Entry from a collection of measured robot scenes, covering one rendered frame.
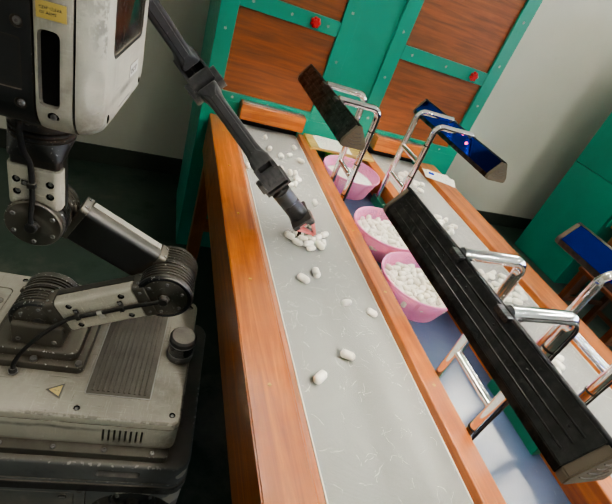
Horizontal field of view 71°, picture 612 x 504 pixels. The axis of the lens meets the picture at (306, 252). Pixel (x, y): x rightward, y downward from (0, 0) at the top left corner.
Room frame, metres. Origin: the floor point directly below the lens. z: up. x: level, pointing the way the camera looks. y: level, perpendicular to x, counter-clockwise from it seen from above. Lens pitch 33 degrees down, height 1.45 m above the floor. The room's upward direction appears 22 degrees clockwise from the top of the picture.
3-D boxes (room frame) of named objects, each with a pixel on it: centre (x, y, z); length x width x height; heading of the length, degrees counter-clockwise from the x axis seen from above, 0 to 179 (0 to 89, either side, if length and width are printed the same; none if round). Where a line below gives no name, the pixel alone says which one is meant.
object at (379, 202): (1.73, -0.31, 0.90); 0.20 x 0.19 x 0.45; 26
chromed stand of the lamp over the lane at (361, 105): (1.56, 0.05, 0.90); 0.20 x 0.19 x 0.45; 26
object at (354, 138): (1.53, 0.12, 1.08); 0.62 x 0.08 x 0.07; 26
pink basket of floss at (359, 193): (1.80, -0.05, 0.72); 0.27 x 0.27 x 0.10
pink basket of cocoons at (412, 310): (1.15, -0.37, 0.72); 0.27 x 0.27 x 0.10
